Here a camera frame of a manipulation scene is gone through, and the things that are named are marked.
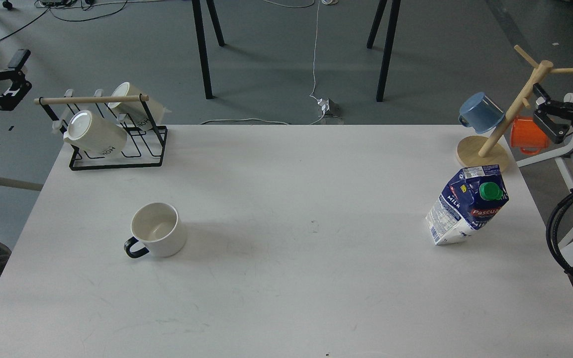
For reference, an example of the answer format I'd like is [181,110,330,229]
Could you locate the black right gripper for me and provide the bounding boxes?
[532,83,573,144]

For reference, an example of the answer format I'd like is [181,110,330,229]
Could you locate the blue milk carton green cap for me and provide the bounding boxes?
[425,165,509,246]

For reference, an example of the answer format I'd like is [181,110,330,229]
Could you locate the white mug black handle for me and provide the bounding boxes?
[123,202,187,259]

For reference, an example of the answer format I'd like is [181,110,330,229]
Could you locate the orange mug on tree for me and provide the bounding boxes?
[509,115,551,156]

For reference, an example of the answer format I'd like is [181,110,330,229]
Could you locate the blue mug on tree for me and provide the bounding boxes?
[459,91,505,134]

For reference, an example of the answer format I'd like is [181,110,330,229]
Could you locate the wooden mug tree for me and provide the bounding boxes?
[456,45,573,170]

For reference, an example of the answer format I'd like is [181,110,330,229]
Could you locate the cream mug front on rack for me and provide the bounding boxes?
[62,110,127,157]

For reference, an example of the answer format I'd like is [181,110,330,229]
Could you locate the cream mug on rack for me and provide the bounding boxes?
[107,82,166,131]
[62,110,127,157]

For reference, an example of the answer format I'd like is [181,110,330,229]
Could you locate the cream mug rear on rack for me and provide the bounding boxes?
[107,82,166,131]

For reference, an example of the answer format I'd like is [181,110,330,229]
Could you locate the black table legs right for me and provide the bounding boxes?
[366,0,402,102]

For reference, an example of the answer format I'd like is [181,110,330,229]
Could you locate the black table legs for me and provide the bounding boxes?
[366,0,402,102]
[191,0,226,100]

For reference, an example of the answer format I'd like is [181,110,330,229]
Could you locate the black table legs left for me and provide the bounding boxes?
[191,0,226,100]

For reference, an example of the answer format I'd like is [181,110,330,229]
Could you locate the grey floor power socket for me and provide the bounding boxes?
[317,98,342,118]

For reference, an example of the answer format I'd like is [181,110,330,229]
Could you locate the black floor cable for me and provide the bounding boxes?
[0,0,129,54]

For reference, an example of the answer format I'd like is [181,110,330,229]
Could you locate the black wire mug rack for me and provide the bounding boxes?
[34,93,168,172]

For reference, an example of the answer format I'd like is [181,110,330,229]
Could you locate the white power cable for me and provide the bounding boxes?
[199,0,339,125]

